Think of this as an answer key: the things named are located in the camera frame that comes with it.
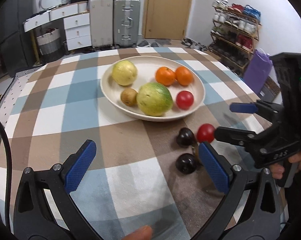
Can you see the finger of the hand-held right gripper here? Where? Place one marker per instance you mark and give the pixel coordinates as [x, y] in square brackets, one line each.
[243, 108]
[230, 135]

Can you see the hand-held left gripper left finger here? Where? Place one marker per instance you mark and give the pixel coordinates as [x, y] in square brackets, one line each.
[80, 165]

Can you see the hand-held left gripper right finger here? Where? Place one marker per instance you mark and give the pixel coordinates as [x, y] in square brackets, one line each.
[214, 165]

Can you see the red tomato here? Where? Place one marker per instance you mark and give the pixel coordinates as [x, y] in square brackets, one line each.
[205, 133]
[184, 100]

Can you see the small orange tangerine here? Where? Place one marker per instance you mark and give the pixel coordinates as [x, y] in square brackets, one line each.
[184, 76]

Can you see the brown kiwi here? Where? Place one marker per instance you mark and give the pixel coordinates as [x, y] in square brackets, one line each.
[128, 97]

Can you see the large green round fruit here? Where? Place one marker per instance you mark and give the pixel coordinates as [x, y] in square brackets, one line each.
[154, 100]

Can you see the large orange tangerine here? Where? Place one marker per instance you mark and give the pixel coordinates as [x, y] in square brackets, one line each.
[165, 75]

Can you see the cream round plate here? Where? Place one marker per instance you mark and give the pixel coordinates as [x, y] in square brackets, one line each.
[110, 80]

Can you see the yellow round fruit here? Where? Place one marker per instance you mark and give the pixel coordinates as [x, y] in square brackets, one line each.
[124, 73]

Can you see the person's right hand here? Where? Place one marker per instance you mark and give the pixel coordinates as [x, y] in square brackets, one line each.
[300, 158]

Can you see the person's left hand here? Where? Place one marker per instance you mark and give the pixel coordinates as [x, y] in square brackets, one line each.
[139, 233]

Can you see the brown doormat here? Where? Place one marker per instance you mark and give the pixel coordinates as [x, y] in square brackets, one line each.
[270, 88]

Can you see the dark purple plum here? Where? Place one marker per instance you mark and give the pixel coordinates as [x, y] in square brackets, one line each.
[186, 163]
[185, 137]

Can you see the purple bag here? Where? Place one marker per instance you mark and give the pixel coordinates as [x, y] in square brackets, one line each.
[256, 72]

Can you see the checkered tablecloth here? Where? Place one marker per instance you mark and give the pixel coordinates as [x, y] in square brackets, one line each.
[78, 120]

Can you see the wooden shoe rack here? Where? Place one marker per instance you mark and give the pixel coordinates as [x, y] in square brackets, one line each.
[256, 33]

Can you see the dark sneakers pile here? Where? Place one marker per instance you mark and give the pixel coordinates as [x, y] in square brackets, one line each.
[194, 44]

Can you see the group of assorted shoes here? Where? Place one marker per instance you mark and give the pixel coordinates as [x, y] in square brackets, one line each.
[243, 26]

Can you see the patterned floor rug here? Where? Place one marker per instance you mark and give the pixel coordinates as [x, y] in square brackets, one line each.
[13, 85]

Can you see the grey slipper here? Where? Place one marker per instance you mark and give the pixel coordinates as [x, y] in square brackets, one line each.
[142, 43]
[155, 44]

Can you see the wooden door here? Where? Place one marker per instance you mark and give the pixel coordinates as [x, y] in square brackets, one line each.
[168, 12]

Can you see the woven laundry basket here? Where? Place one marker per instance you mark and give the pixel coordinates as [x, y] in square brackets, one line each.
[50, 43]

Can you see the white drawer cabinet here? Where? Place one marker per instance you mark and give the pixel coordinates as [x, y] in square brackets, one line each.
[78, 32]

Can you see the white suitcase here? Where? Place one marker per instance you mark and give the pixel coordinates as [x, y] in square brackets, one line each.
[101, 22]

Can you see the silver suitcase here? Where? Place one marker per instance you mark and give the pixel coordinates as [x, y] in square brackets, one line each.
[126, 22]

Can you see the black refrigerator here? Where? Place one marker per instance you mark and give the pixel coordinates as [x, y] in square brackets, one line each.
[13, 30]

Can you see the white desk with drawers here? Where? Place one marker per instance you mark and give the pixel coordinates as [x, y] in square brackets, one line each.
[58, 13]

